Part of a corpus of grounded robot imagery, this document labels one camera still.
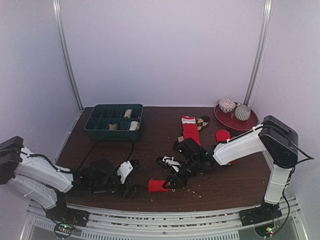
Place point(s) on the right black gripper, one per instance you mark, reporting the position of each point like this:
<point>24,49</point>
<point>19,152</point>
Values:
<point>180,175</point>

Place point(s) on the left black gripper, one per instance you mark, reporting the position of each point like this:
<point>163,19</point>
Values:
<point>131,192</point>

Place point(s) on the beige sock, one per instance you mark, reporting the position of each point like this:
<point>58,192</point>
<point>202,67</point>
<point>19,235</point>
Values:
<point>113,126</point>
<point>128,113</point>

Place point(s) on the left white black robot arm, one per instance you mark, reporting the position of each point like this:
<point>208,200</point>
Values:
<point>37,178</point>

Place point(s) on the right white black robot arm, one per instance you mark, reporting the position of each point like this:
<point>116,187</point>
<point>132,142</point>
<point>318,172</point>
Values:
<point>271,136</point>

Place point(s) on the red sock with white cuff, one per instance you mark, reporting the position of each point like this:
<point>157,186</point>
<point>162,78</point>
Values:
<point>190,129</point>

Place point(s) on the argyle sock at back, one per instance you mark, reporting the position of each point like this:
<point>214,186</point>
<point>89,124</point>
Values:
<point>202,122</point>

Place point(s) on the green divided organizer tray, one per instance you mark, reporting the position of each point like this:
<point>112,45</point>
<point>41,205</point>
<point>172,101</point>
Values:
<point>97,123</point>

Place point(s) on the red plate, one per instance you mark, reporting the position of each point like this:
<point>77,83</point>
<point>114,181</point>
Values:
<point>230,121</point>

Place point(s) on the white dotted bowl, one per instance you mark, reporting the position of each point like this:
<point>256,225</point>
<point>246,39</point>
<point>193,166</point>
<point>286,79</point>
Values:
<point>226,105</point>

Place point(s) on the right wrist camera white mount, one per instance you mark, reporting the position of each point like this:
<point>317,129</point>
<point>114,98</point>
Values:
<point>167,161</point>

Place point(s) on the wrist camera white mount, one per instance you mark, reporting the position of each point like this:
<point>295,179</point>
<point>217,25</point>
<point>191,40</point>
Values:
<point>167,161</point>
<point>126,168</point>

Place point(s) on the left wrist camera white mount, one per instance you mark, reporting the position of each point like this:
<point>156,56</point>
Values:
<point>126,168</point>

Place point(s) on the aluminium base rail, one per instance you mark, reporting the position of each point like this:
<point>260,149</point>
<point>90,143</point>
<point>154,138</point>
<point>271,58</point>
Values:
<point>107,224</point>

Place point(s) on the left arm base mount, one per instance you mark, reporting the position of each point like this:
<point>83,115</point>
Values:
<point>66,220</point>

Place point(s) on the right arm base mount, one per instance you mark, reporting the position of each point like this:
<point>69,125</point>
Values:
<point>264,218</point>

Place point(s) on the right aluminium frame post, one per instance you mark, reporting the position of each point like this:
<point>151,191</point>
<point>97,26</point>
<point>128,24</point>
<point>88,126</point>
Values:
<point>260,51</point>

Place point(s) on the aluminium frame post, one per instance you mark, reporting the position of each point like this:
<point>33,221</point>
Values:
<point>65,53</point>
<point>260,51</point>

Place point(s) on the left aluminium frame post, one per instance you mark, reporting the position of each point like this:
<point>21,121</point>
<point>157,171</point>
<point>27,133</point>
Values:
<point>65,53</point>

